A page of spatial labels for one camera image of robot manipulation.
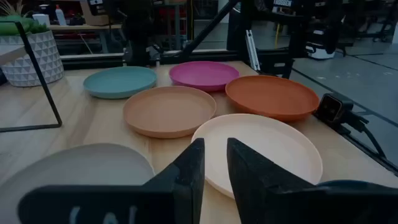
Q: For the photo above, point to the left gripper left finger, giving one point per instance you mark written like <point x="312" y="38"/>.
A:
<point x="192" y="186"/>

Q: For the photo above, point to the green potted plant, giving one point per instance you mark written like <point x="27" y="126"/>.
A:
<point x="37" y="28"/>

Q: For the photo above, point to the light brown plate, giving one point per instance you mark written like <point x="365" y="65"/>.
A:
<point x="169" y="110"/>

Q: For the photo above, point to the wooden workbench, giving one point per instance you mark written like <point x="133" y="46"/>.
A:
<point x="87" y="27"/>

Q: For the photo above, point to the light teal plate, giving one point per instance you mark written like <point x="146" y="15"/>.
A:
<point x="119" y="82"/>

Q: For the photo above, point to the silver aluminium bar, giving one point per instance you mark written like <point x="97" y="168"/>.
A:
<point x="252" y="51"/>

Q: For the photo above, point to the white round canister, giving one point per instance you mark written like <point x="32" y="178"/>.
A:
<point x="320" y="53"/>

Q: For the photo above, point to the cardboard box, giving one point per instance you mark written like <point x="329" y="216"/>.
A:
<point x="93" y="18"/>

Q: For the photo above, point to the dark orange plate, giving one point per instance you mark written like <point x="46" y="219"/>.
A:
<point x="272" y="96"/>

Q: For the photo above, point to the cream plate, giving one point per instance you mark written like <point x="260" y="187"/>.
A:
<point x="273" y="146"/>

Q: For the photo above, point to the white geometric patterned planter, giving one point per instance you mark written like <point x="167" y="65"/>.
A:
<point x="46" y="59"/>

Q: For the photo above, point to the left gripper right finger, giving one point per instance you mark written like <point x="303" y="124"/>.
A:
<point x="255" y="186"/>

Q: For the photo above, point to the white cup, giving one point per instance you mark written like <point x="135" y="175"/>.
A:
<point x="41" y="19"/>

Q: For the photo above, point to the magenta plate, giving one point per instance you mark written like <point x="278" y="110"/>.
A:
<point x="203" y="74"/>

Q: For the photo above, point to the small black camera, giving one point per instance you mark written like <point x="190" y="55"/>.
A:
<point x="331" y="109"/>

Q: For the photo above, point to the blue-grey bowl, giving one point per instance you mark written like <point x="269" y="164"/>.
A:
<point x="77" y="165"/>

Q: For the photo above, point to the dark teal bowl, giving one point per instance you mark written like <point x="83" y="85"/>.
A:
<point x="367" y="185"/>

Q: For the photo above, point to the white bottle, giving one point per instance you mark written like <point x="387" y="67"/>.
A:
<point x="61" y="17"/>

